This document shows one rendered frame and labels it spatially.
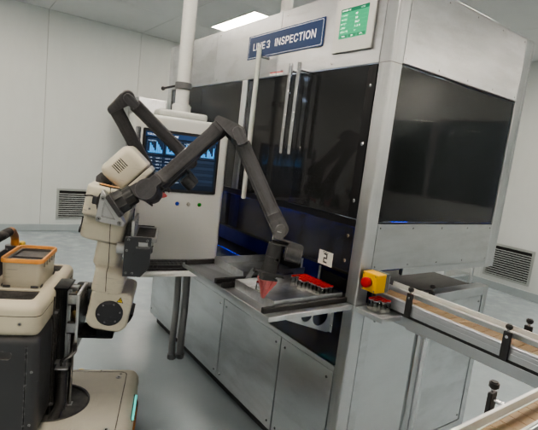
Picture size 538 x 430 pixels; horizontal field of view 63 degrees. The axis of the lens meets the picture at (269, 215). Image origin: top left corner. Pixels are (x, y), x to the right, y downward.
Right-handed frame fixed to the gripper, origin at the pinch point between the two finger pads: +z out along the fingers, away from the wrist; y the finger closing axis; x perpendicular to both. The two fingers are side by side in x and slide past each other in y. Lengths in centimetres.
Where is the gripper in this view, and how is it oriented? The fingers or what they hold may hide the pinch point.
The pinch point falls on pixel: (262, 295)
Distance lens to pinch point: 160.5
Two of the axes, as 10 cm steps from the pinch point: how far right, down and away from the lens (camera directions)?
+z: -2.5, 9.7, 0.5
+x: -5.3, -1.8, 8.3
